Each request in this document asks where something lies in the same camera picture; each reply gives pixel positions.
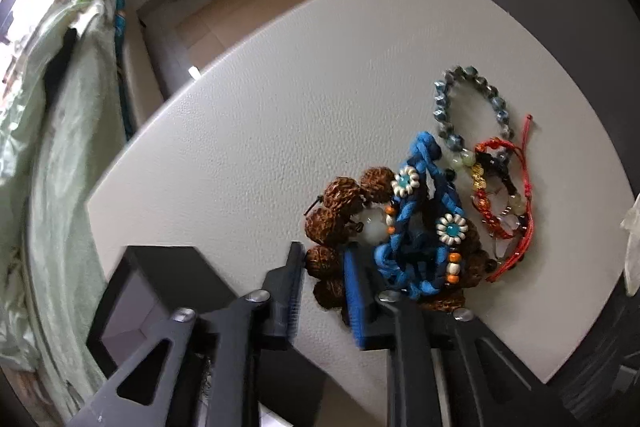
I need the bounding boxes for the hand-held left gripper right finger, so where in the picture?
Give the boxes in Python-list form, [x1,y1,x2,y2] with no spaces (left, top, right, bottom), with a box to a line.
[344,241,568,427]

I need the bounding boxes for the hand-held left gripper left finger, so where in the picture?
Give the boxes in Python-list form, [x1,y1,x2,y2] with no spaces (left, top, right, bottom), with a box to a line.
[65,242,307,427]

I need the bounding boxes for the brown seed bead bracelet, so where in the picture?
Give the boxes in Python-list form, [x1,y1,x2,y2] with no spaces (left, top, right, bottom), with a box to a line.
[305,167,499,324]

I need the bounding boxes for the black jewelry box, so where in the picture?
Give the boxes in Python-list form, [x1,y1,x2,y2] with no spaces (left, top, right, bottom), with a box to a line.
[86,246,237,379]

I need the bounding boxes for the blue braided flower bracelet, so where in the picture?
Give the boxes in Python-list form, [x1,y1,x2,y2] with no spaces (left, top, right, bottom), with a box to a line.
[372,131,469,304]

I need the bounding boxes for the black and gold bead bracelet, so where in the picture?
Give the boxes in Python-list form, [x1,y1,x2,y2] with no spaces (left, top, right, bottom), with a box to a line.
[470,151,532,230]

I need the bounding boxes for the red cord bracelet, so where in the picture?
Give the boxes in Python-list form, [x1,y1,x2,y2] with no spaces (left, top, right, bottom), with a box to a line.
[470,114,537,284]

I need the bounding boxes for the grey blue bead bracelet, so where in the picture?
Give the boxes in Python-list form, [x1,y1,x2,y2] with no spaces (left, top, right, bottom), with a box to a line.
[432,66,516,170]

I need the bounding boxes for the white low table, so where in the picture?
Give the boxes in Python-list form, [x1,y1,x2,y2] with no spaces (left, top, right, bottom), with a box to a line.
[86,0,628,384]

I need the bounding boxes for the bed with green sheet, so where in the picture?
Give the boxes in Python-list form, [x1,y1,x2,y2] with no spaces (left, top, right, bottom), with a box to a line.
[114,0,167,142]

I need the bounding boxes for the pale crumpled wrapper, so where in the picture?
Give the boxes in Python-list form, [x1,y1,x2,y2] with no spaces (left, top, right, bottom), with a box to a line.
[619,194,640,298]

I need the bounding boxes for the flattened cardboard sheets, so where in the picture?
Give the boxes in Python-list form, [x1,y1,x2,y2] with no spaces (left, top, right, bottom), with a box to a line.
[174,0,347,75]

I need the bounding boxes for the green duvet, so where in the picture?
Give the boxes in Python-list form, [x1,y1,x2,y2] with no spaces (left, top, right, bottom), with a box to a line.
[0,0,118,368]

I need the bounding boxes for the black cloth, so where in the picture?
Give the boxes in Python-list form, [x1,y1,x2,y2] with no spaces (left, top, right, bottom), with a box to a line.
[42,27,79,102]

